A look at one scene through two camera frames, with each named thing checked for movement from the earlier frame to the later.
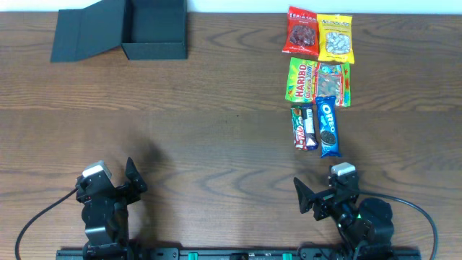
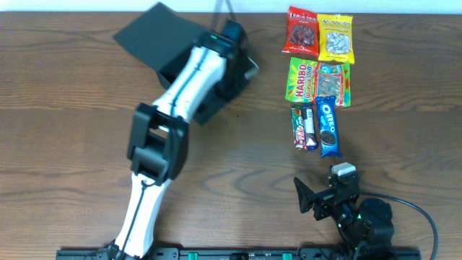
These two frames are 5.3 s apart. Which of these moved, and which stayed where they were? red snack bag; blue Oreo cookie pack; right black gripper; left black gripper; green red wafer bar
Moved: left black gripper
Stayed: right black gripper; green red wafer bar; blue Oreo cookie pack; red snack bag
